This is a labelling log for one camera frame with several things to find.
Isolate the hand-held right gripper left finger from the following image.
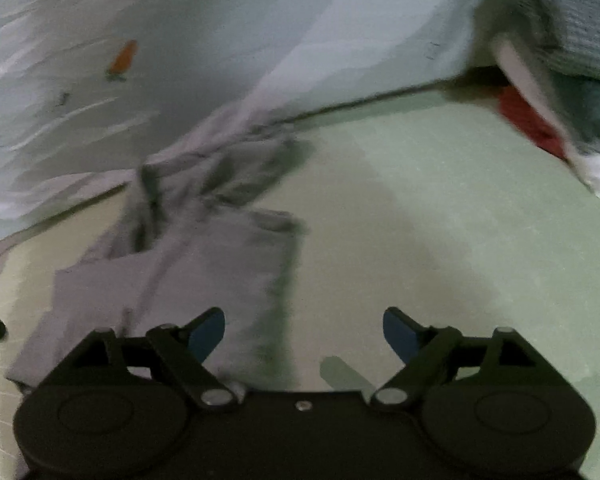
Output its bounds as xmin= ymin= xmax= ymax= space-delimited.
xmin=74 ymin=307 xmax=239 ymax=412

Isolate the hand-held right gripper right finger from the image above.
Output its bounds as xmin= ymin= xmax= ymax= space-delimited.
xmin=370 ymin=306 xmax=537 ymax=412

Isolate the grey zip hoodie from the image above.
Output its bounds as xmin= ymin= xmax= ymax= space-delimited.
xmin=5 ymin=135 xmax=317 ymax=397

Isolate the green gridded cutting mat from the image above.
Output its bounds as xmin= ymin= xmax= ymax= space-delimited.
xmin=0 ymin=82 xmax=600 ymax=480

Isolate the red cloth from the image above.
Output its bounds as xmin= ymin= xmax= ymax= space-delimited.
xmin=497 ymin=85 xmax=572 ymax=162

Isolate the pale printed blanket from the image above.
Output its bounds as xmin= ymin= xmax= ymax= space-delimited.
xmin=0 ymin=0 xmax=492 ymax=248

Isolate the teal cloth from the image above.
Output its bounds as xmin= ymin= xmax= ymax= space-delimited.
xmin=574 ymin=77 xmax=600 ymax=152

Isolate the grey-blue knit cloth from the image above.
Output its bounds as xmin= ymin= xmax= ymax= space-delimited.
xmin=516 ymin=0 xmax=600 ymax=85

